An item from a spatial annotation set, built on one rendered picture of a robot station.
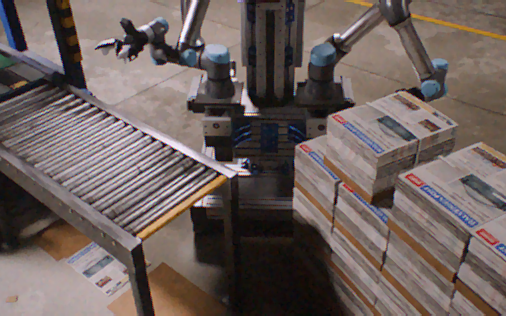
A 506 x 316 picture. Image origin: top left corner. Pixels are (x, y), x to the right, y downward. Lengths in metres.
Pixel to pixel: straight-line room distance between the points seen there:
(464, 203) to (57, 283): 2.04
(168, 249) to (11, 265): 0.83
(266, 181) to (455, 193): 1.50
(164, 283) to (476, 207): 1.65
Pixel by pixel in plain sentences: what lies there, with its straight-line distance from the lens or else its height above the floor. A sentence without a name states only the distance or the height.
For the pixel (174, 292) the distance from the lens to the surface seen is 2.70.
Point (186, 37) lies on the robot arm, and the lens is 2.24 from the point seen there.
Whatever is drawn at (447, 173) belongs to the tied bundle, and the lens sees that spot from 1.74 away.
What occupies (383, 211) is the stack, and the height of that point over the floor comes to 0.83.
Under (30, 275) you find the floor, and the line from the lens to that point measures 2.99.
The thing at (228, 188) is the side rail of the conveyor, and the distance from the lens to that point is 2.09.
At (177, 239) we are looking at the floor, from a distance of 2.95.
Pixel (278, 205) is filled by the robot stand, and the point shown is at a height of 0.23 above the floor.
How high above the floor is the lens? 2.08
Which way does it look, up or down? 36 degrees down
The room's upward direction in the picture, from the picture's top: 1 degrees counter-clockwise
